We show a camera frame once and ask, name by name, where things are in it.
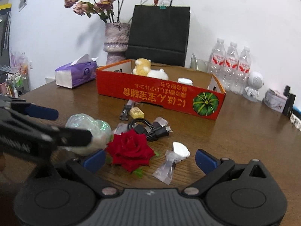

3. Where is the white round disc device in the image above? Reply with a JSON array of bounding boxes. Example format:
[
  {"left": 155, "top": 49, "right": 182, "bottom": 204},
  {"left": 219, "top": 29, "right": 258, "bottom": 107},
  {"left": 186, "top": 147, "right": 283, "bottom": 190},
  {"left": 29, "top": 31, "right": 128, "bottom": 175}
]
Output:
[{"left": 173, "top": 141, "right": 190, "bottom": 159}]

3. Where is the iridescent plastic flower cup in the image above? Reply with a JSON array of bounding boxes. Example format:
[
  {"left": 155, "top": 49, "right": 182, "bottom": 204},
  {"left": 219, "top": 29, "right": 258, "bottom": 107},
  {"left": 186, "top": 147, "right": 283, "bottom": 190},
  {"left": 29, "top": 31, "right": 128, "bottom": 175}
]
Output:
[{"left": 64, "top": 113, "right": 113, "bottom": 157}]

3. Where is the red fabric rose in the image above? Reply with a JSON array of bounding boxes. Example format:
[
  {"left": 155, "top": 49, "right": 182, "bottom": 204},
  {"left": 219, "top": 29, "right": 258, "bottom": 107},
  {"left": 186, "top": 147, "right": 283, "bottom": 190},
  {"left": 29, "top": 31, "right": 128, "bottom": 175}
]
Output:
[{"left": 106, "top": 130, "right": 156, "bottom": 173}]

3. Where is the clear candy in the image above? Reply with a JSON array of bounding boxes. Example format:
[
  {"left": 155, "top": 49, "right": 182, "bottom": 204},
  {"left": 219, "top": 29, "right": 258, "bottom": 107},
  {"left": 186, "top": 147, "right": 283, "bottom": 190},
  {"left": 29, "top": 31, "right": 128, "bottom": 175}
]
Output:
[
  {"left": 112, "top": 122, "right": 128, "bottom": 135},
  {"left": 153, "top": 150, "right": 183, "bottom": 185}
]

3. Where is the black small clip device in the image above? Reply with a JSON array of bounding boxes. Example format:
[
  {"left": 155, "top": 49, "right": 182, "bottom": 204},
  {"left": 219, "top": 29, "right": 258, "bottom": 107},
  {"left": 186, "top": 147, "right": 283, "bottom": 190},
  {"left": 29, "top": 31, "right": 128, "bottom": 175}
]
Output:
[{"left": 119, "top": 100, "right": 137, "bottom": 121}]

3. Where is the black usb cable bundle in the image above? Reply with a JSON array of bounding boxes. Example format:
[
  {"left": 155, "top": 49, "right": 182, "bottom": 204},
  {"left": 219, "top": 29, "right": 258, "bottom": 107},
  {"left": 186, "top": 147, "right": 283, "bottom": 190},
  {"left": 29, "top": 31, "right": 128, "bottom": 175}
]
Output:
[{"left": 127, "top": 116, "right": 173, "bottom": 142}]

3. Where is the yellow eraser block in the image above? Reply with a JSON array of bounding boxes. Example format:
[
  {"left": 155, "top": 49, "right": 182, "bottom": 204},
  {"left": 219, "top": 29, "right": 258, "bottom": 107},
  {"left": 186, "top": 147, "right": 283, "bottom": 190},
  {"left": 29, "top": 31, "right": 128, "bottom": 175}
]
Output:
[{"left": 129, "top": 107, "right": 144, "bottom": 119}]

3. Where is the yellow white plush toy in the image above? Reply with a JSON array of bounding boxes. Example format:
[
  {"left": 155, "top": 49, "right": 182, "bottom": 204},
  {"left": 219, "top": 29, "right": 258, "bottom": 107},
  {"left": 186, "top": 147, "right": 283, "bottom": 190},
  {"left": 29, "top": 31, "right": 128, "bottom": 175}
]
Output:
[{"left": 132, "top": 58, "right": 169, "bottom": 80}]

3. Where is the person left hand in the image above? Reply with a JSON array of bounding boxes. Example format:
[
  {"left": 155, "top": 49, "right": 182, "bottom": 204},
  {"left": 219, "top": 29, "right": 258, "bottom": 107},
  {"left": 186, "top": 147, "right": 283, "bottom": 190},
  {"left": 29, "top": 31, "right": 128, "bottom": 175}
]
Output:
[{"left": 0, "top": 152, "right": 6, "bottom": 172}]

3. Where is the purple tissue pack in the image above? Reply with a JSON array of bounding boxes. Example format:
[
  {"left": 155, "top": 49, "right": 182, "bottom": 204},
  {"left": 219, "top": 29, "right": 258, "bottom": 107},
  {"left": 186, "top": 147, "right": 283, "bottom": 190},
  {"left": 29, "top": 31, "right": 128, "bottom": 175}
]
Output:
[{"left": 55, "top": 54, "right": 98, "bottom": 89}]

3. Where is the red orange cardboard box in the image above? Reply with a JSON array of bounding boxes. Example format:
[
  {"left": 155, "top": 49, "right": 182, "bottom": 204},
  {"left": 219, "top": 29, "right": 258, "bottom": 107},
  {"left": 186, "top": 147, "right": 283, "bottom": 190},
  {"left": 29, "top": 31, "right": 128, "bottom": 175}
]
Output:
[{"left": 96, "top": 60, "right": 226, "bottom": 120}]

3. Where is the small tin box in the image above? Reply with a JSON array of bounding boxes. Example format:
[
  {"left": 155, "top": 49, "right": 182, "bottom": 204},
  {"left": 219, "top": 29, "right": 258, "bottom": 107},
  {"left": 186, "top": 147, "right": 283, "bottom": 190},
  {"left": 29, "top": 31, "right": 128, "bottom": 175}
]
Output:
[{"left": 263, "top": 89, "right": 288, "bottom": 113}]

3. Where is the white robot figurine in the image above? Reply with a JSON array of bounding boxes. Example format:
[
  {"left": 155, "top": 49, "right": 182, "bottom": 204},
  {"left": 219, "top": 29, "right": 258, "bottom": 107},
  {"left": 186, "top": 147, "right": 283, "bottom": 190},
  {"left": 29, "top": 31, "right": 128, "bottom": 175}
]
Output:
[{"left": 243, "top": 71, "right": 264, "bottom": 103}]

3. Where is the middle water bottle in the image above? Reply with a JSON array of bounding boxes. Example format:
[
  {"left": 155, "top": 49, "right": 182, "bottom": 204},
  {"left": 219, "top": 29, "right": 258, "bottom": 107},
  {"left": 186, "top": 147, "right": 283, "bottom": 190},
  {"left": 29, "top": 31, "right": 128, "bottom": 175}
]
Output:
[{"left": 222, "top": 42, "right": 239, "bottom": 90}]

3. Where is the water bottle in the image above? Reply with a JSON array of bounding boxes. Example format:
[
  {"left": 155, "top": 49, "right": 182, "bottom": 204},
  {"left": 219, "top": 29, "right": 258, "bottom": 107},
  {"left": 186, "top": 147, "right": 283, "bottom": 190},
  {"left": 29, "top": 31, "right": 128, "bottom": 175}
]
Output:
[
  {"left": 234, "top": 47, "right": 251, "bottom": 95},
  {"left": 222, "top": 42, "right": 239, "bottom": 90},
  {"left": 207, "top": 38, "right": 226, "bottom": 83}
]

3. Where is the left water bottle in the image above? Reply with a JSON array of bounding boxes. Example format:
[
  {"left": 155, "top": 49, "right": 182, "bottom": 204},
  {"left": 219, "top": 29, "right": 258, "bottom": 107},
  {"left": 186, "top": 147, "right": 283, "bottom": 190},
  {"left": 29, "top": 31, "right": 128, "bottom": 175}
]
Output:
[{"left": 207, "top": 38, "right": 226, "bottom": 83}]

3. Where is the right water bottle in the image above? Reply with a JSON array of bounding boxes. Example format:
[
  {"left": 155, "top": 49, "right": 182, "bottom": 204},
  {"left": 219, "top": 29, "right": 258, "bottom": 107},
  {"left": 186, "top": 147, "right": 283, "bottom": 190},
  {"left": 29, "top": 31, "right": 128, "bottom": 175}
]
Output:
[{"left": 234, "top": 47, "right": 251, "bottom": 95}]

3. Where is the glass cup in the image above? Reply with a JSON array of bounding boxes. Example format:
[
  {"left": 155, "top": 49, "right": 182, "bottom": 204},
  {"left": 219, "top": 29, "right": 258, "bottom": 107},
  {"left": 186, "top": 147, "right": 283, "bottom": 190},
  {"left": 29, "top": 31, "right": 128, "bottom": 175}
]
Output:
[{"left": 190, "top": 53, "right": 208, "bottom": 73}]

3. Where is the purple ceramic vase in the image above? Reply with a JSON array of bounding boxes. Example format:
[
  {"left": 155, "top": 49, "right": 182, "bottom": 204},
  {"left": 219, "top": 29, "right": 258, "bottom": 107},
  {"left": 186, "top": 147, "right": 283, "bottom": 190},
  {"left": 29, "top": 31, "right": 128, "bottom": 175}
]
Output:
[{"left": 104, "top": 22, "right": 131, "bottom": 65}]

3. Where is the dried pink roses bouquet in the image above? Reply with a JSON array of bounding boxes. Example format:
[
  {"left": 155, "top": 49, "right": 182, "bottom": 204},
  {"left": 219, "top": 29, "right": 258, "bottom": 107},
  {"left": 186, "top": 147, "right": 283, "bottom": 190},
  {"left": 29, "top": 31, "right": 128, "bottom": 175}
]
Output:
[{"left": 63, "top": 0, "right": 124, "bottom": 24}]

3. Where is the black paper bag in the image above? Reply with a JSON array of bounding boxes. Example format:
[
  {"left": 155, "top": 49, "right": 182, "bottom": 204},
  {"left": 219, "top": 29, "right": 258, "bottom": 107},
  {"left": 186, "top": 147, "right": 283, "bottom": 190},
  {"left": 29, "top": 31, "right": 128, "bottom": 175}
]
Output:
[{"left": 125, "top": 0, "right": 190, "bottom": 67}]

